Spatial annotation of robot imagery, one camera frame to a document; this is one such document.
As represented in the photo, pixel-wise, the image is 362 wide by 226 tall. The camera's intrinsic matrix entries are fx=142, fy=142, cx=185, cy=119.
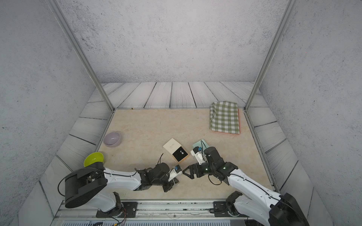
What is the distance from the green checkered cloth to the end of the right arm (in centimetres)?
41

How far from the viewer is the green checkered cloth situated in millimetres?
1077

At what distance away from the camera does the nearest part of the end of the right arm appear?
69 centimetres
